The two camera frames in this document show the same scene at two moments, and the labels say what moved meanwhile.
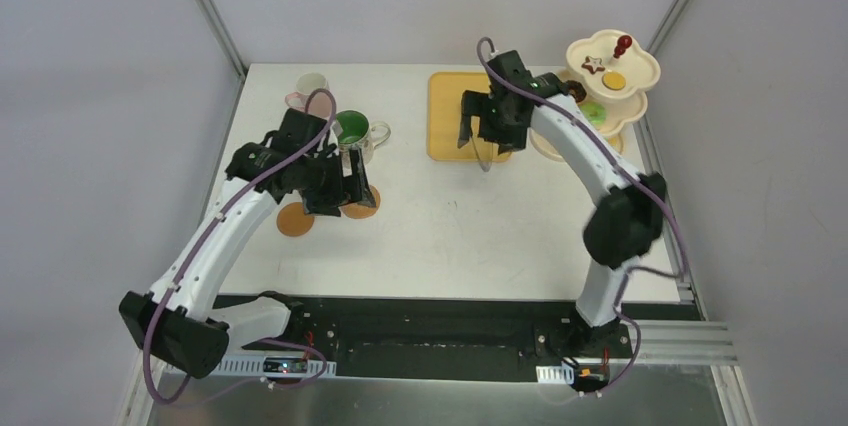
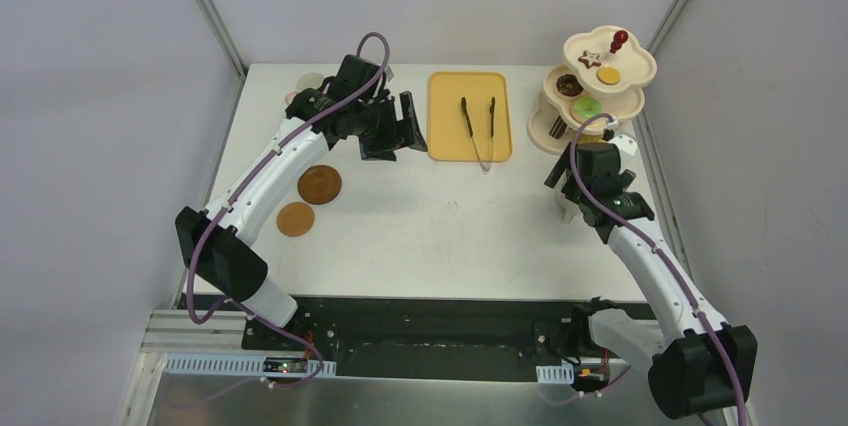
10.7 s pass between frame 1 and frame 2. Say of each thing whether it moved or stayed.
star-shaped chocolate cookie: moved
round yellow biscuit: moved
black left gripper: moved
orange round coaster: stayed
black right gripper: moved
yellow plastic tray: stayed
